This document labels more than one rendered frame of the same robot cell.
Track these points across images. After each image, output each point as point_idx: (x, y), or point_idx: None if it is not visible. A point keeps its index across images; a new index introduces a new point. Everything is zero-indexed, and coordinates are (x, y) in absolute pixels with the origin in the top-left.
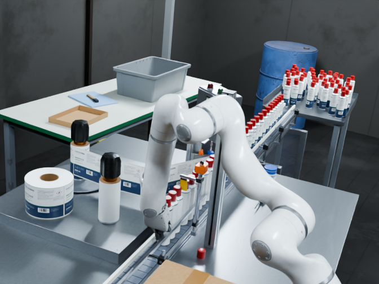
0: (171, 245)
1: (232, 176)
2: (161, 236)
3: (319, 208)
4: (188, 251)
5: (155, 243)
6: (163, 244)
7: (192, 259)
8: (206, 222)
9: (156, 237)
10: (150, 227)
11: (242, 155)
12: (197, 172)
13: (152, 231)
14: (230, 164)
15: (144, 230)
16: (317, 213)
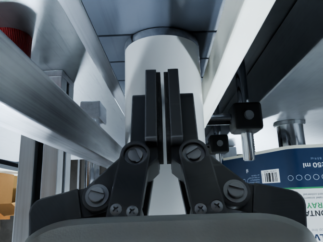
0: (109, 46)
1: None
2: (132, 111)
3: (19, 151)
4: (77, 40)
5: (200, 28)
6: (143, 40)
7: (17, 12)
8: (56, 162)
9: (170, 94)
10: (241, 187)
11: None
12: None
13: (258, 56)
14: None
15: (294, 64)
16: (9, 148)
